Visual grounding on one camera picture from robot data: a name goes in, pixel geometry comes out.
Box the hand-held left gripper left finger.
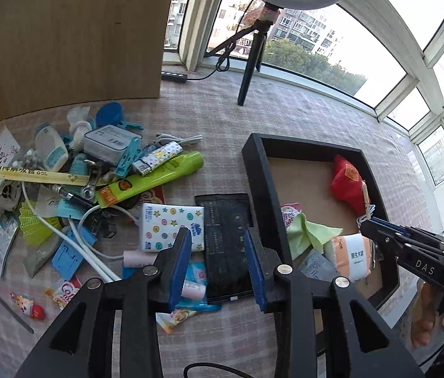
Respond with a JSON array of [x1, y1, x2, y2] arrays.
[[15, 226, 193, 378]]

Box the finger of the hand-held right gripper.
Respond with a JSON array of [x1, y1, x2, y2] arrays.
[[360, 216, 444, 245], [361, 229, 444, 260]]

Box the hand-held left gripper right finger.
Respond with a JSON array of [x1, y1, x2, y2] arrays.
[[243, 226, 424, 378]]

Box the chopsticks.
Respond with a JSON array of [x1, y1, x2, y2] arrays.
[[361, 181, 371, 221]]

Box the black packet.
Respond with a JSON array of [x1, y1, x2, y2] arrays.
[[194, 193, 255, 305]]

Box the orange white tissue pack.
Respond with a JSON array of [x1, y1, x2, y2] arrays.
[[324, 233, 373, 283]]

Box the red pouch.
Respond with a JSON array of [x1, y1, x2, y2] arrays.
[[330, 154, 369, 211]]

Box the green cloth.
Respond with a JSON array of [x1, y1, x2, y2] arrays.
[[285, 212, 344, 261]]

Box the black tray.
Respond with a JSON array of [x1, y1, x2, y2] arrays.
[[242, 133, 401, 312]]

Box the thick white cable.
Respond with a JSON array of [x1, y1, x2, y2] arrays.
[[21, 187, 144, 282]]

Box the yellow shuttlecock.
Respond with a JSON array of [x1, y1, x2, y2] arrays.
[[19, 201, 65, 245]]

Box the yellow paper strip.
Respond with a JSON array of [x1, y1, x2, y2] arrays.
[[0, 161, 92, 186]]

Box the plaid cloth covered desktop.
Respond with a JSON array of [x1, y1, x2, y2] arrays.
[[0, 75, 444, 378]]

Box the person's right hand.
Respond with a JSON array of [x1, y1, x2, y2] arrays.
[[409, 281, 444, 349]]

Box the blue wet wipes pack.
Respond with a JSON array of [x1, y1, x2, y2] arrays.
[[121, 258, 223, 312]]

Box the star print tissue pack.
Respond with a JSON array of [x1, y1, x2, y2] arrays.
[[139, 203, 206, 253]]

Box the colourful snack packet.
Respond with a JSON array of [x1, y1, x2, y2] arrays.
[[156, 309, 201, 333]]

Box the grey foil packet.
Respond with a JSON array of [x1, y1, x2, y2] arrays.
[[298, 249, 337, 282]]

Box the green tube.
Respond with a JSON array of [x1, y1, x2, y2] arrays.
[[95, 152, 205, 209]]

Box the patterned lighter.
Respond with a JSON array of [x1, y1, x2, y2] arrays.
[[131, 142, 184, 175]]

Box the blue phone stand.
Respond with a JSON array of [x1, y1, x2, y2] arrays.
[[50, 232, 98, 279]]

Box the red white candy packet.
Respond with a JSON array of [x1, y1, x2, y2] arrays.
[[44, 276, 85, 310]]

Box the metal spring clamp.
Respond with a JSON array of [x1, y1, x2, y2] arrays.
[[80, 159, 106, 199]]

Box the teal clothes clip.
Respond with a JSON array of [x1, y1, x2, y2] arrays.
[[115, 136, 146, 178]]

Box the black pen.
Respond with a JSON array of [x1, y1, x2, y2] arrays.
[[50, 183, 100, 207]]

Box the grey sachet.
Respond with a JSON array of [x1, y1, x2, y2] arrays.
[[23, 236, 63, 278]]

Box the white box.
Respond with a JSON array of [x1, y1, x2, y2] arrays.
[[83, 125, 143, 164]]

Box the small cartoon figurine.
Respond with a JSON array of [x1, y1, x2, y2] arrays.
[[9, 292, 46, 320]]

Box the blue round case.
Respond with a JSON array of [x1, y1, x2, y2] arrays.
[[95, 102, 124, 126]]

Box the white lotion bottle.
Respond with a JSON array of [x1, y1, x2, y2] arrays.
[[34, 124, 69, 173]]

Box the white blue printed card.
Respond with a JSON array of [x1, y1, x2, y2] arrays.
[[0, 213, 21, 280]]

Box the clear bag of earbuds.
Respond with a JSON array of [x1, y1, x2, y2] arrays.
[[66, 106, 92, 138]]

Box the black power strip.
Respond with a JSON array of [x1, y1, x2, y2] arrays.
[[161, 71, 189, 84]]

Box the black tripod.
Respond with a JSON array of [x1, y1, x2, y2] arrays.
[[204, 2, 282, 107]]

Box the light wooden board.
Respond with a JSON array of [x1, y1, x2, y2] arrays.
[[0, 0, 181, 130]]

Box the short white cable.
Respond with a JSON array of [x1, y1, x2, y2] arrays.
[[143, 133, 204, 151]]

